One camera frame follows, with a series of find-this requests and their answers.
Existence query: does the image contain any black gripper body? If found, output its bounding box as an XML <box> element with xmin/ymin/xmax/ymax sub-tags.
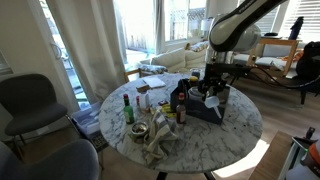
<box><xmin>198</xmin><ymin>63</ymin><xmax>251</xmax><ymax>97</ymax></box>

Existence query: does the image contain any transparent measuring cup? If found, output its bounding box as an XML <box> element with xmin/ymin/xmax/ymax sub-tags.
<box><xmin>204</xmin><ymin>96</ymin><xmax>222</xmax><ymax>118</ymax></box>

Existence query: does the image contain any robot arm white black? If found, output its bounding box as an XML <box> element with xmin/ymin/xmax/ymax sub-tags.
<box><xmin>198</xmin><ymin>0</ymin><xmax>286</xmax><ymax>98</ymax></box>

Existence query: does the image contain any dark silver cup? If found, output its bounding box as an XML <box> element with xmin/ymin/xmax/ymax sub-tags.
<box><xmin>191</xmin><ymin>68</ymin><xmax>200</xmax><ymax>78</ymax></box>

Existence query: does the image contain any yellow-lid dark jar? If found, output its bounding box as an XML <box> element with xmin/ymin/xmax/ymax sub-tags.
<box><xmin>189</xmin><ymin>76</ymin><xmax>198</xmax><ymax>87</ymax></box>

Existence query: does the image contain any grey plastic container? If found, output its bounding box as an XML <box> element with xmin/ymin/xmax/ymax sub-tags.
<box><xmin>188</xmin><ymin>87</ymin><xmax>203</xmax><ymax>101</ymax></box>

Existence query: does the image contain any blue cardboard box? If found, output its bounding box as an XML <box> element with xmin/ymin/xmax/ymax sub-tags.
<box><xmin>170</xmin><ymin>86</ymin><xmax>230</xmax><ymax>125</ymax></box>

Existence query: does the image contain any beige sofa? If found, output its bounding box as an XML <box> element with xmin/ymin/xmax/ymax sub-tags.
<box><xmin>150</xmin><ymin>41</ymin><xmax>209</xmax><ymax>73</ymax></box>

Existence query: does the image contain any brown sauce bottle red cap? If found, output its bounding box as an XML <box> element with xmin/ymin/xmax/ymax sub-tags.
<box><xmin>176</xmin><ymin>93</ymin><xmax>186</xmax><ymax>124</ymax></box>

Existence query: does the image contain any wooden armchair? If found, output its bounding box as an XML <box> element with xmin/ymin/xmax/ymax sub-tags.
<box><xmin>247</xmin><ymin>37</ymin><xmax>299</xmax><ymax>76</ymax></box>

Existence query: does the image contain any white paper sheet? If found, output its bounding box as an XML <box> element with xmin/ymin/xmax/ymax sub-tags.
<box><xmin>143</xmin><ymin>77</ymin><xmax>165</xmax><ymax>88</ymax></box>

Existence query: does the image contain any grey patterned blanket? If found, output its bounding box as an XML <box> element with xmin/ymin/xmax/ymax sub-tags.
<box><xmin>140</xmin><ymin>64</ymin><xmax>167</xmax><ymax>74</ymax></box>

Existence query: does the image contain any white plastic bottle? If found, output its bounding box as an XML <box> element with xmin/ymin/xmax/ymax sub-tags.
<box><xmin>139</xmin><ymin>91</ymin><xmax>150</xmax><ymax>110</ymax></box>

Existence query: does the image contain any striped grey dish towel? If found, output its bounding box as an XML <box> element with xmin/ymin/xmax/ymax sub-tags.
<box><xmin>143</xmin><ymin>110</ymin><xmax>178</xmax><ymax>165</ymax></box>

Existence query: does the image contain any round marble table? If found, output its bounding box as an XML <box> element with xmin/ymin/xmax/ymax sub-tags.
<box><xmin>99</xmin><ymin>78</ymin><xmax>263</xmax><ymax>174</ymax></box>

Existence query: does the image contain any small metal bowl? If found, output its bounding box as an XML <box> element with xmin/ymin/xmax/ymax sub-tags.
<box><xmin>131</xmin><ymin>122</ymin><xmax>149</xmax><ymax>137</ymax></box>

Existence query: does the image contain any green glass bottle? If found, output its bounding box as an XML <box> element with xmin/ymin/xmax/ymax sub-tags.
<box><xmin>123</xmin><ymin>94</ymin><xmax>134</xmax><ymax>124</ymax></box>

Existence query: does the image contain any wooden side bench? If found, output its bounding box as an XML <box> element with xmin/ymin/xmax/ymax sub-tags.
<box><xmin>248</xmin><ymin>131</ymin><xmax>292</xmax><ymax>180</ymax></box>

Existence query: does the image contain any white curtain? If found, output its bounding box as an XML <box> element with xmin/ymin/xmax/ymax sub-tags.
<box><xmin>46</xmin><ymin>0</ymin><xmax>125</xmax><ymax>103</ymax></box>

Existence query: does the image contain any blue-grey chair front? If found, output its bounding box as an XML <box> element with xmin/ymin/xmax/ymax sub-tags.
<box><xmin>0</xmin><ymin>139</ymin><xmax>99</xmax><ymax>180</ymax></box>

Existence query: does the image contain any dark grey chair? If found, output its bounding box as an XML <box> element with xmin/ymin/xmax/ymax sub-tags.
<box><xmin>0</xmin><ymin>73</ymin><xmax>69</xmax><ymax>148</ymax></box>

